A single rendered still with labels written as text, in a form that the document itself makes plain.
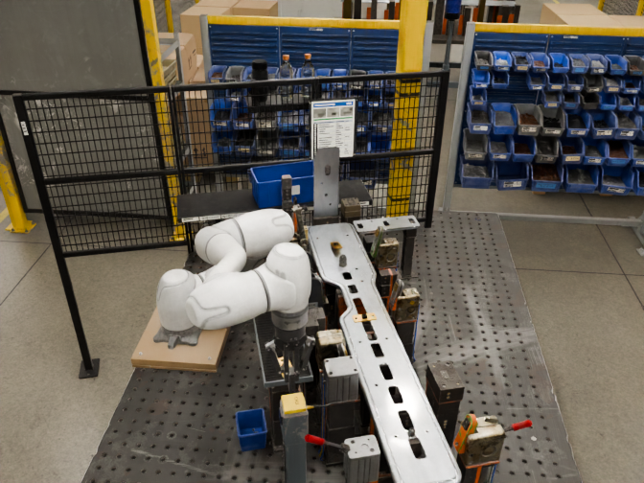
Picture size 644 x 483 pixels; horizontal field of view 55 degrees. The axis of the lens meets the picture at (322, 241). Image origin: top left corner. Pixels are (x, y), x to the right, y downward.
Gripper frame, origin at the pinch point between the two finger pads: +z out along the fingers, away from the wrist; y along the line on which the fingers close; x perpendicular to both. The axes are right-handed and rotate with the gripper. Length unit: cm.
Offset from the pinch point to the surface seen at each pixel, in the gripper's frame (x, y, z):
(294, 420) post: -3.3, 0.2, 11.6
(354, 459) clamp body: -13.1, 14.4, 18.8
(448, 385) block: 10, 50, 21
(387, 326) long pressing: 43, 41, 24
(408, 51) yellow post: 154, 78, -39
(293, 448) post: -2.7, -0.2, 23.5
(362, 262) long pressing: 84, 42, 24
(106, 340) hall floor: 173, -83, 125
